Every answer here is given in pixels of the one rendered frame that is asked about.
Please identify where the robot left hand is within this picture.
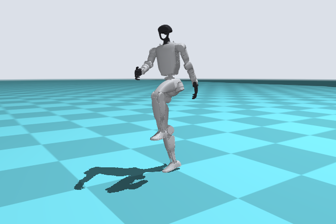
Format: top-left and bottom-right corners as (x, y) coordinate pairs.
(192, 82), (198, 99)

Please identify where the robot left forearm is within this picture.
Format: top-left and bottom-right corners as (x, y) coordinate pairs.
(187, 63), (198, 84)

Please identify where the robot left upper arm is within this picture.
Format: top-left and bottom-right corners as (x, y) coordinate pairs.
(175, 43), (192, 70)

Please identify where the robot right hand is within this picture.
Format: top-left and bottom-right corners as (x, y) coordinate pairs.
(134, 67), (142, 80)

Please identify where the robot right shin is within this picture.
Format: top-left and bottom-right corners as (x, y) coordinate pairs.
(163, 135), (176, 164)

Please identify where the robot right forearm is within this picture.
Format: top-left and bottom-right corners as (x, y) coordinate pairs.
(141, 64), (150, 74)

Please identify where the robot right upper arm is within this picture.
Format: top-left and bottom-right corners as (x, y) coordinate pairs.
(144, 48), (156, 68)

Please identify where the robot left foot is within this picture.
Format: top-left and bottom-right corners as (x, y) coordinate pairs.
(150, 131), (167, 141)

